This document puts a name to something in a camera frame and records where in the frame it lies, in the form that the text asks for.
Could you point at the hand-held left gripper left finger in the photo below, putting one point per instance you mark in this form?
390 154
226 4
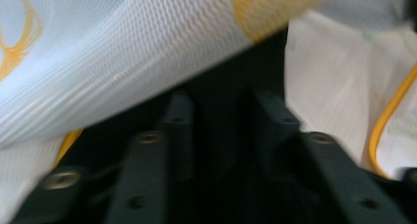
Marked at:
178 135

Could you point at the white leaf-print mesh laundry bag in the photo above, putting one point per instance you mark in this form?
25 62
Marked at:
131 53

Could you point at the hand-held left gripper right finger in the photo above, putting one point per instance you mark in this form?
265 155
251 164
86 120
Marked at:
275 132

